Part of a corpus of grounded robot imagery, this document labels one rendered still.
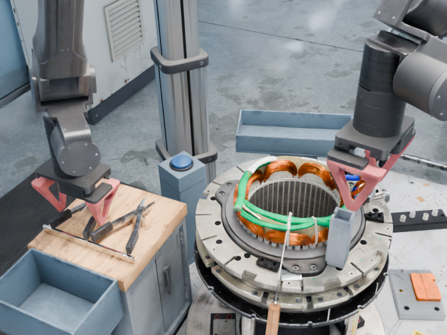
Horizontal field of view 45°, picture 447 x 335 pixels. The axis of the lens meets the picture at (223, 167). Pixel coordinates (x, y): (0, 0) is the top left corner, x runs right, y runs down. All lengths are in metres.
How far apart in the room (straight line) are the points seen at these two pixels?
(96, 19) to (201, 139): 1.89
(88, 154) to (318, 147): 0.55
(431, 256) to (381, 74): 0.77
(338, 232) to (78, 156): 0.37
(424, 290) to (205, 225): 0.54
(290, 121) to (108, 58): 2.12
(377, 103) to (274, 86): 2.94
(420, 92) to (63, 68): 0.44
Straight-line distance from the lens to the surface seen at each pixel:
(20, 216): 2.71
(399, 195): 1.49
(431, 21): 0.64
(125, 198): 1.00
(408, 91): 0.59
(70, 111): 0.79
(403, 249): 1.34
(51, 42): 0.71
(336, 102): 3.42
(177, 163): 1.10
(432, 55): 0.60
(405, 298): 1.21
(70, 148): 0.75
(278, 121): 1.24
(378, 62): 0.62
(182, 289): 1.11
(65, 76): 0.76
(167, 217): 0.94
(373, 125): 0.65
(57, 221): 0.94
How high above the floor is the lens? 1.69
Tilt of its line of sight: 37 degrees down
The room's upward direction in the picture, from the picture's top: 1 degrees counter-clockwise
